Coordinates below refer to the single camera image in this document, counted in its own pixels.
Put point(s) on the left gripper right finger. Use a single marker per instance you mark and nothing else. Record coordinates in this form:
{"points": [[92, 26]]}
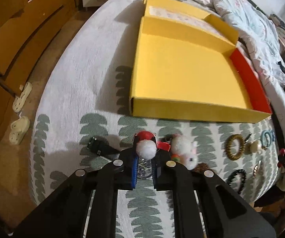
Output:
{"points": [[160, 171]]}

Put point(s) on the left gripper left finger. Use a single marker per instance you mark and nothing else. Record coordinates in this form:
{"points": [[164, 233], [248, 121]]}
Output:
{"points": [[134, 164]]}

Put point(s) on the red santa hat clip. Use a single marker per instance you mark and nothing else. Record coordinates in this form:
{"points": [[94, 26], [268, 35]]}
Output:
{"points": [[146, 145]]}

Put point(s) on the white plush bunny clip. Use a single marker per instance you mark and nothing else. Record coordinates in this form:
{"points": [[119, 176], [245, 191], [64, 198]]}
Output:
{"points": [[183, 151]]}

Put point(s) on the black strap wrist watch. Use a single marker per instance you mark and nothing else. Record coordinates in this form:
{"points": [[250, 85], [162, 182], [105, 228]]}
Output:
{"points": [[101, 148]]}

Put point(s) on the red three-ball hair clip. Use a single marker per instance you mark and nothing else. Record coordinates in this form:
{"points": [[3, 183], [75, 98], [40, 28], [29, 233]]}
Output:
{"points": [[281, 158]]}

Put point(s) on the yellow and red cardboard box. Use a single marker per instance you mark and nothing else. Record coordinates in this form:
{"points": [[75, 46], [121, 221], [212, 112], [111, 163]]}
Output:
{"points": [[188, 67]]}

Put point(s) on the lower white slipper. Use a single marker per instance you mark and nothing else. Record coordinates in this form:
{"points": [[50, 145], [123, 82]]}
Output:
{"points": [[18, 130]]}

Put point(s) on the white slipper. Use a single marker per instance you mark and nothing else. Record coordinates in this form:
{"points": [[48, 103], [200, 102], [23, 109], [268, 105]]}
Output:
{"points": [[19, 101], [18, 130]]}

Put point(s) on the upper white slipper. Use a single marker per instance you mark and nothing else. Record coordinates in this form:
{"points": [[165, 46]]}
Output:
{"points": [[19, 101]]}

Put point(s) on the white and pink duvet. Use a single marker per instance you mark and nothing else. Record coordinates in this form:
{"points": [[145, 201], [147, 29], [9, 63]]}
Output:
{"points": [[261, 39]]}

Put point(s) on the patterned pillow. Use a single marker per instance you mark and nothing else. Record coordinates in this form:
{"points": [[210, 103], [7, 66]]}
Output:
{"points": [[280, 28]]}

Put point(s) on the wooden wardrobe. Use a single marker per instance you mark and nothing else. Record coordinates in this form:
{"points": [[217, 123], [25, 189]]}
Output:
{"points": [[26, 29]]}

